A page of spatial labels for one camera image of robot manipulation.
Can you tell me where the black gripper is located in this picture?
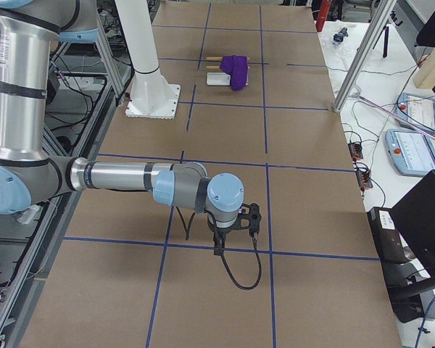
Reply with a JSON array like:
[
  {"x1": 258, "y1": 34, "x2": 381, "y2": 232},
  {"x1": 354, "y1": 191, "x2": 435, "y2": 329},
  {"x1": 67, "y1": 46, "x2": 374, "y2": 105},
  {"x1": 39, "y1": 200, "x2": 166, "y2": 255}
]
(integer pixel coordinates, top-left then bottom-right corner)
[{"x1": 206, "y1": 203, "x2": 261, "y2": 256}]

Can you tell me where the purple towel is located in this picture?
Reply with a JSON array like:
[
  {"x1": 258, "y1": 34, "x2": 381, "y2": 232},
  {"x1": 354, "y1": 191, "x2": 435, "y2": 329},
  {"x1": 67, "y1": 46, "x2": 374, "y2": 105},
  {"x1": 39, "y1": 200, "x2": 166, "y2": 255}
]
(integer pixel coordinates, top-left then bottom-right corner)
[{"x1": 220, "y1": 55, "x2": 249, "y2": 91}]

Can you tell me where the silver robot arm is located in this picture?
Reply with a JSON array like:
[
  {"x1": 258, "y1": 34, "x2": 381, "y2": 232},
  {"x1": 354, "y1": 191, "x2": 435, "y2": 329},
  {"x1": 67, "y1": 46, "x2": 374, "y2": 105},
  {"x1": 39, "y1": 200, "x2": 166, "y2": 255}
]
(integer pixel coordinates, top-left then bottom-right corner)
[{"x1": 0, "y1": 1, "x2": 261, "y2": 256}]

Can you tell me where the white towel rack base tray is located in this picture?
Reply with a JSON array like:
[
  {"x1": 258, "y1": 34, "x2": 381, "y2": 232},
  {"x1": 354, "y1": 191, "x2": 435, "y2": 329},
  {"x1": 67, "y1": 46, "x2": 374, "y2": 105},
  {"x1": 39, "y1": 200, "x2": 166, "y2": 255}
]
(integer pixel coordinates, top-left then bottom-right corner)
[{"x1": 206, "y1": 72, "x2": 231, "y2": 86}]

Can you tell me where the orange connector box near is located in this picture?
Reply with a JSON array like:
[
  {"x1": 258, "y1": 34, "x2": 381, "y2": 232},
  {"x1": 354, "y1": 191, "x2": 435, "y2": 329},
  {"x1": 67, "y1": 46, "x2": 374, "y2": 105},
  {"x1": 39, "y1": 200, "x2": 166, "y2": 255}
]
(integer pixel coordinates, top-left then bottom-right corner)
[{"x1": 354, "y1": 162, "x2": 373, "y2": 191}]

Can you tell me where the orange connector box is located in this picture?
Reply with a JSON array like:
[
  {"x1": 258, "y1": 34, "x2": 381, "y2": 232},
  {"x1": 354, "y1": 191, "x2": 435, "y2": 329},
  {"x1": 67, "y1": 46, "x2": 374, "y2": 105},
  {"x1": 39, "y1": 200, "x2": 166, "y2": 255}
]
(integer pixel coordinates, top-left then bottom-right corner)
[
  {"x1": 348, "y1": 142, "x2": 363, "y2": 162},
  {"x1": 354, "y1": 162, "x2": 373, "y2": 191}
]

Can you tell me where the orange connector box far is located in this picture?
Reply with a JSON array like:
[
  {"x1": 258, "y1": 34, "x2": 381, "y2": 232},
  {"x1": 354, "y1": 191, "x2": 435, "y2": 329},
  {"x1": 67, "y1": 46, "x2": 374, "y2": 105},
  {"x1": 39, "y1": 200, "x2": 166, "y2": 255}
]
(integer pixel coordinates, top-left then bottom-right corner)
[{"x1": 348, "y1": 142, "x2": 363, "y2": 162}]

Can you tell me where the black computer box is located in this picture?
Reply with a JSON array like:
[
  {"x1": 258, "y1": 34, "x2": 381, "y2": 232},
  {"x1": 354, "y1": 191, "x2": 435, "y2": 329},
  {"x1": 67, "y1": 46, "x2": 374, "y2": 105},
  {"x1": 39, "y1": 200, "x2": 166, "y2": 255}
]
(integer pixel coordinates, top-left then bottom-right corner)
[{"x1": 368, "y1": 207, "x2": 410, "y2": 265}]

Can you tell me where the teach pendant near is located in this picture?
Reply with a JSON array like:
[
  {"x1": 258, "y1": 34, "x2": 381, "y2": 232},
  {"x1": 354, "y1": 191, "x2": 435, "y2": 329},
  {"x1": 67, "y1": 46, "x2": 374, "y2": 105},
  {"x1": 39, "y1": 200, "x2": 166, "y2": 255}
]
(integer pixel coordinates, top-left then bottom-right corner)
[{"x1": 385, "y1": 129, "x2": 435, "y2": 177}]

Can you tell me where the teach pendant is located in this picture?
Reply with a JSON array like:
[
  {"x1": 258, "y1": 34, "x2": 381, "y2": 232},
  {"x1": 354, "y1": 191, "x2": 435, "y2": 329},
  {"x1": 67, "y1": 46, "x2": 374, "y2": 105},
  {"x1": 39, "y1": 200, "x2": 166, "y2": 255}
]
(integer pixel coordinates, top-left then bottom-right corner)
[
  {"x1": 397, "y1": 92, "x2": 435, "y2": 131},
  {"x1": 385, "y1": 129, "x2": 435, "y2": 177}
]

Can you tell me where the folded dark umbrella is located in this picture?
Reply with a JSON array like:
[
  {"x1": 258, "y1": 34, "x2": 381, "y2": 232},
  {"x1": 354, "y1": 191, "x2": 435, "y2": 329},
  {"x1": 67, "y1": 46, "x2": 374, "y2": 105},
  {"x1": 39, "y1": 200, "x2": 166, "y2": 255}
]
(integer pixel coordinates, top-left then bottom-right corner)
[{"x1": 333, "y1": 27, "x2": 349, "y2": 44}]

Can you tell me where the teach pendant far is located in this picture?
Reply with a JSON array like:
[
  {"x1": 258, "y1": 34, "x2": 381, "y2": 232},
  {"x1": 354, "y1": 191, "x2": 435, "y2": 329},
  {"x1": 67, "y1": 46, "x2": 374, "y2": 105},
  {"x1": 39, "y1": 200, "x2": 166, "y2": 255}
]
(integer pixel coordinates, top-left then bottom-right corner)
[{"x1": 397, "y1": 92, "x2": 435, "y2": 131}]

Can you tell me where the reacher grabber tool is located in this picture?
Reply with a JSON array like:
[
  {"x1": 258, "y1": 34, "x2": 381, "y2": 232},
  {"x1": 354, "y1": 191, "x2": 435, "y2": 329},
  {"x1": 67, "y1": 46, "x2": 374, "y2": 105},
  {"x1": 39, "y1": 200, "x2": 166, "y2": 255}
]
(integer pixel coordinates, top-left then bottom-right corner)
[{"x1": 352, "y1": 94, "x2": 435, "y2": 140}]

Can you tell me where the red cylinder bottle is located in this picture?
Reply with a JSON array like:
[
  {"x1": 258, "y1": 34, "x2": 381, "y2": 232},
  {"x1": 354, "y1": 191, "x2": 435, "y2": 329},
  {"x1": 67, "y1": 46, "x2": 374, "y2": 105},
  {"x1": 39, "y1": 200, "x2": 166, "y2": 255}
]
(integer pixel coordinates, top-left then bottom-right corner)
[{"x1": 315, "y1": 0, "x2": 331, "y2": 33}]

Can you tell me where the wooden beam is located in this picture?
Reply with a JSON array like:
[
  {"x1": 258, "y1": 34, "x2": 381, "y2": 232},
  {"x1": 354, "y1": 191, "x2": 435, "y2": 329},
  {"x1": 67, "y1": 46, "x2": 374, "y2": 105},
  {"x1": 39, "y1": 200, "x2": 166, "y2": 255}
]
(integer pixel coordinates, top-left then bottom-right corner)
[{"x1": 413, "y1": 48, "x2": 435, "y2": 89}]

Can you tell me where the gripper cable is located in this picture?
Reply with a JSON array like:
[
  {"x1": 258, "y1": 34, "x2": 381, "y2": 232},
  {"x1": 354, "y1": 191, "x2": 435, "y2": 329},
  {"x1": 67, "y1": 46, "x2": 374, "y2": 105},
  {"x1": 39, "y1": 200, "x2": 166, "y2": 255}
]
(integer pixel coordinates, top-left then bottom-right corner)
[{"x1": 177, "y1": 206, "x2": 262, "y2": 291}]

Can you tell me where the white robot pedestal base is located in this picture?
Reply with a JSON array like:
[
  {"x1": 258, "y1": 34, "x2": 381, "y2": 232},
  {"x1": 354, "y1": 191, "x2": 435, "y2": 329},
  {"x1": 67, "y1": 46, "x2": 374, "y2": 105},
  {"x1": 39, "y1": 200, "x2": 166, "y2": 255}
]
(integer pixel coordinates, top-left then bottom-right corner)
[{"x1": 115, "y1": 0, "x2": 181, "y2": 120}]

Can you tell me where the aluminium frame post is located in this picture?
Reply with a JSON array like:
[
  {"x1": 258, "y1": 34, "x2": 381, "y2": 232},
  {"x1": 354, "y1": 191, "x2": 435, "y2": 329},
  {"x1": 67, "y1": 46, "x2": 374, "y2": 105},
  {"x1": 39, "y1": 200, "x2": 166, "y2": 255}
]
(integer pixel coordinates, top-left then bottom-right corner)
[{"x1": 333, "y1": 0, "x2": 397, "y2": 112}]

